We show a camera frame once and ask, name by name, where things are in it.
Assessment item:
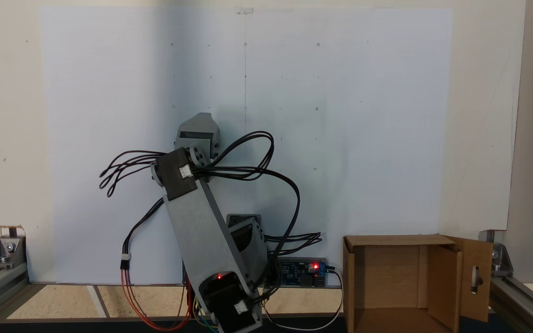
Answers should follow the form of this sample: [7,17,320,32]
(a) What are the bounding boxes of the large white paper sheet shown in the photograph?
[40,7,454,285]

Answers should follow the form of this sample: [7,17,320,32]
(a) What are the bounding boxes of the blue power circuit board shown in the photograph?
[279,259,328,288]

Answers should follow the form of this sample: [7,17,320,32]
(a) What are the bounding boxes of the open cardboard box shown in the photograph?
[342,234,495,333]

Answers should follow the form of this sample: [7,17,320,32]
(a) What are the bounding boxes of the black motor cable bundle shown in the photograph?
[99,131,323,296]

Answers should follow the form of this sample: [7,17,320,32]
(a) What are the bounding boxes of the black cable with white connector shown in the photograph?
[119,198,165,271]

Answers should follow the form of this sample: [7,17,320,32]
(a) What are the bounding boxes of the orange and red wires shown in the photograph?
[120,268,194,332]

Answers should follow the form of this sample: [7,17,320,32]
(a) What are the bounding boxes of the coloured jumper wires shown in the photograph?
[192,296,219,333]

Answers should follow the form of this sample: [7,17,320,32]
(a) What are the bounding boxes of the thin white cable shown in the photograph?
[262,269,344,332]

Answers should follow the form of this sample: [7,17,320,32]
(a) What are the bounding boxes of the metal corner bracket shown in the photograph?
[0,236,27,270]
[479,230,514,278]

